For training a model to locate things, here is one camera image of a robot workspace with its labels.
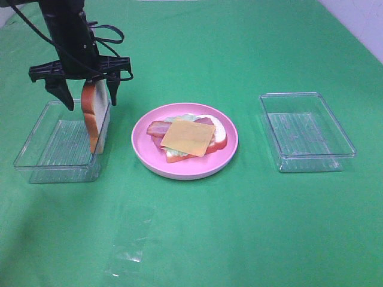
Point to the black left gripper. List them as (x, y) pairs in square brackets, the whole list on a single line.
[(113, 69)]

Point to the bacon strip from tray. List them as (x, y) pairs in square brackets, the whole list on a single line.
[(158, 128)]

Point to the ham strip from tray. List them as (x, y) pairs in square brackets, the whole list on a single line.
[(187, 135)]

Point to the green lettuce leaf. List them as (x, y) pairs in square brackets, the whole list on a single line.
[(187, 117)]

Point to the bread slice from tray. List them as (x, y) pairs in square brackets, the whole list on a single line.
[(218, 141)]

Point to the yellow cheese slice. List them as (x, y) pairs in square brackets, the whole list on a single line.
[(188, 137)]

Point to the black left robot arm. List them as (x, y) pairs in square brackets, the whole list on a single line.
[(76, 46)]

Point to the left clear plastic tray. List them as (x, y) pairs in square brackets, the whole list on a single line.
[(57, 149)]

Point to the clear plastic tray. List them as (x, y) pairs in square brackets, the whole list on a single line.
[(57, 149), (303, 133)]

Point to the pink round plate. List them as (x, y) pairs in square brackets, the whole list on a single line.
[(190, 169)]

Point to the clear plastic bag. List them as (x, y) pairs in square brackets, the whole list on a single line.
[(124, 267)]

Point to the right clear plastic tray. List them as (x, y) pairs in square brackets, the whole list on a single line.
[(303, 133)]

